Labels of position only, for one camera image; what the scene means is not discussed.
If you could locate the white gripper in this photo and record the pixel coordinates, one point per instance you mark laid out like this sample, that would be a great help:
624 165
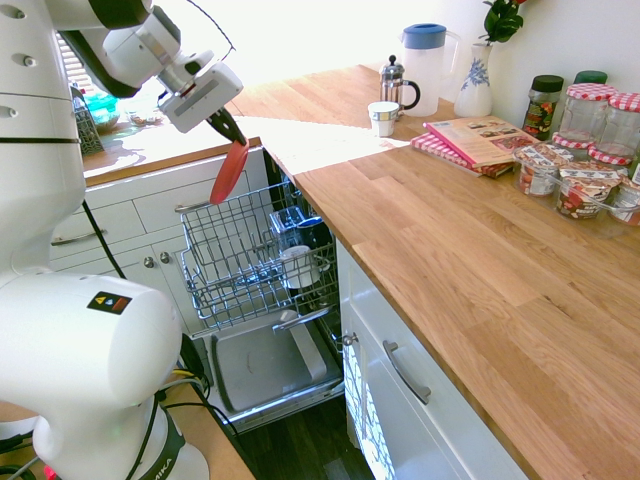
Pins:
200 97

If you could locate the red plastic plate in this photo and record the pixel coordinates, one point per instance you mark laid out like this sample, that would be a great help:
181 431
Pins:
227 172

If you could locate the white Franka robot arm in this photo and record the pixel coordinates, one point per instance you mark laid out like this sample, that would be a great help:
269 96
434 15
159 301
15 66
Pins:
65 325

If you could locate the open dishwasher door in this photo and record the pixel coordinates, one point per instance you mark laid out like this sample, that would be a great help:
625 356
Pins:
265 370

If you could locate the small bowl of nuts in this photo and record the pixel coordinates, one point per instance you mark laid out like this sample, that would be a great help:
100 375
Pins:
146 118

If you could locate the clear drinking glass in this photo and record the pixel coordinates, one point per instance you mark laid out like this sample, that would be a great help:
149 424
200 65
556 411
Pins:
284 222

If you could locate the dark blue mug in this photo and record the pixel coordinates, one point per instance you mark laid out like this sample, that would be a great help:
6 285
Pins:
310 232

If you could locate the grey cutlery basket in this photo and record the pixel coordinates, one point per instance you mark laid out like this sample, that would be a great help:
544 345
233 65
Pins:
90 135

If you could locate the round metal cabinet knob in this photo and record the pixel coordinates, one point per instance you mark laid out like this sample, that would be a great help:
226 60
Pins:
149 262
165 258

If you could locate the white paper cup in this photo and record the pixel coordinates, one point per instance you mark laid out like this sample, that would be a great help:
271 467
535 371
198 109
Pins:
383 119

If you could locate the white mug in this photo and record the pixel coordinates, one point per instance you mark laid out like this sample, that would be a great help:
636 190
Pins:
300 267

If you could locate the white window blinds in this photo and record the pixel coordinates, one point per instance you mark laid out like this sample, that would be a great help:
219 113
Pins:
70 65

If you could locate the steel glass French press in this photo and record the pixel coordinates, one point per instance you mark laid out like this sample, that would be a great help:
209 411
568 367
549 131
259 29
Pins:
395 85

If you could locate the clear pitcher with blue lid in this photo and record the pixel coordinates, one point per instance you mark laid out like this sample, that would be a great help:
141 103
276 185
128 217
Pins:
430 75

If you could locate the red checkered book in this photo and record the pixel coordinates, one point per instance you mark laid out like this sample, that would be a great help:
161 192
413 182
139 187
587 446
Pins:
450 152

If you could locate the black clamp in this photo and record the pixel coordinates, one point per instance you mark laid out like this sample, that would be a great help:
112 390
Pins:
192 355

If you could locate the metal knob on white door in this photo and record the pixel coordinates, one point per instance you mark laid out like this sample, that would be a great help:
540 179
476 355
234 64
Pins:
349 339

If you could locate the white vase with blue flowers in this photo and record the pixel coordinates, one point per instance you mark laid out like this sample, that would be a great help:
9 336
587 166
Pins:
475 90

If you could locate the pink cookbook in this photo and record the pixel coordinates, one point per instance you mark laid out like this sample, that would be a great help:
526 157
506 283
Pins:
480 140

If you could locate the green leafy plant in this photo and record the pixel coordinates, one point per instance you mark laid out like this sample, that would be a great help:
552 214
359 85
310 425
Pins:
502 20

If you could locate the wooden robot mounting board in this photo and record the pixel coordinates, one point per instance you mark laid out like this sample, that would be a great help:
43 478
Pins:
200 435

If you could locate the yogurt cup with foil lid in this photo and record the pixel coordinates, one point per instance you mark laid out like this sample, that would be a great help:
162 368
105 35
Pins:
630 200
582 192
537 170

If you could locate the spice jar with black lid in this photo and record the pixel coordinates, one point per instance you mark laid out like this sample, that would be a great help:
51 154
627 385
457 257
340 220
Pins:
542 107

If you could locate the short jar red checkered lid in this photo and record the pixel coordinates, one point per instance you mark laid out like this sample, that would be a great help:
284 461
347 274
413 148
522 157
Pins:
610 156
572 141

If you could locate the glass jar red checkered lid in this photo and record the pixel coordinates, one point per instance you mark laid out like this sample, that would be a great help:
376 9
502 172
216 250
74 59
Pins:
585 112
622 125

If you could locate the jar with green lid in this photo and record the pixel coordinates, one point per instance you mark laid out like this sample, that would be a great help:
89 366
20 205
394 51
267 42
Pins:
591 77

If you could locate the clear plastic tray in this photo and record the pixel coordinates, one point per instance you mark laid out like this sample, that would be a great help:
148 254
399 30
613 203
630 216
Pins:
607 227

